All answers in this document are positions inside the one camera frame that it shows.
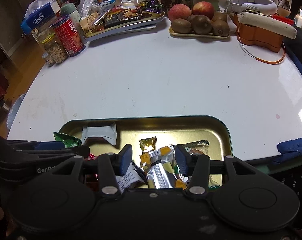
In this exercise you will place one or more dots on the green cow print biscuit packet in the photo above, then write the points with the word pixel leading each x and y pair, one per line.
pixel 197 147

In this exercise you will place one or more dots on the cream fabric roll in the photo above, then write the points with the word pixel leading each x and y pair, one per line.
pixel 265 23

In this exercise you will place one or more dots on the red tin can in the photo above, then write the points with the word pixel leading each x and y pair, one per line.
pixel 69 36

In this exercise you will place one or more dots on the black dotted cloth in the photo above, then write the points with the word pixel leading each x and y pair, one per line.
pixel 293 180

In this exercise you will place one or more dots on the green thermos cup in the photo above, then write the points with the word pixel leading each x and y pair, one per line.
pixel 71 12

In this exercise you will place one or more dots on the orange bag with white device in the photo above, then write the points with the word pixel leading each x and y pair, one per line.
pixel 260 37

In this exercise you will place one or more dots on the red snack packet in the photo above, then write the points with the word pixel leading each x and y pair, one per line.
pixel 91 177

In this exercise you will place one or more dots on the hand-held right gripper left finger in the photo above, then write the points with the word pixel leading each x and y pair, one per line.
pixel 126 158

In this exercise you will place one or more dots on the glass jar of cashews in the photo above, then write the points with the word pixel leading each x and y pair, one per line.
pixel 54 48

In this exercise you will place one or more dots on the small glass jar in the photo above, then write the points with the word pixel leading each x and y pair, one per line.
pixel 48 59

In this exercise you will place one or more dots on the white tin lid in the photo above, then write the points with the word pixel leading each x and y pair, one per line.
pixel 131 30

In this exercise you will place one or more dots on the gold tin tray of snacks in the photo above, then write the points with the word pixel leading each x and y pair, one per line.
pixel 146 20

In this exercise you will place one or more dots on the pile of assorted snack packets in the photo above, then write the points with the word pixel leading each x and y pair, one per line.
pixel 96 18

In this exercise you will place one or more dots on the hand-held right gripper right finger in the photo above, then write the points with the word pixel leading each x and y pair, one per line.
pixel 181 161

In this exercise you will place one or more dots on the beige foam fruit tray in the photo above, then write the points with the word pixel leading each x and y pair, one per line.
pixel 198 37

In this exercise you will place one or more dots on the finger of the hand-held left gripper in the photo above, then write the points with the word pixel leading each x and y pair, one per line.
pixel 49 145
pixel 77 150

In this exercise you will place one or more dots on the gold foil candy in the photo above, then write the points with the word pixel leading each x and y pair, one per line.
pixel 148 143

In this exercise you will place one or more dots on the green foil candy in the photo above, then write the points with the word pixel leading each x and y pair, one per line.
pixel 68 138

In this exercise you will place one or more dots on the silver yellow snack packet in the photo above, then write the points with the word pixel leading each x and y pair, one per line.
pixel 161 172

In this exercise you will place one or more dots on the clear plastic bag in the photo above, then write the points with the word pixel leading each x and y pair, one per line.
pixel 87 2

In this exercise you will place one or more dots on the red apple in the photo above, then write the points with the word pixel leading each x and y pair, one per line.
pixel 203 8
pixel 179 12

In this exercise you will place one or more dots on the blue tissue pack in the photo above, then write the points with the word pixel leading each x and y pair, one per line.
pixel 38 17

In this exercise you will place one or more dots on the brown kiwi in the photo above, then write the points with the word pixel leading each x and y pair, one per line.
pixel 220 28
pixel 181 25
pixel 191 18
pixel 219 16
pixel 202 24

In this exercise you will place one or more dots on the blue-rimmed gold tin tray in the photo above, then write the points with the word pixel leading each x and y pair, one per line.
pixel 166 130

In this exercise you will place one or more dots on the black snack box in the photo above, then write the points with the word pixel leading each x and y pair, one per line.
pixel 121 18

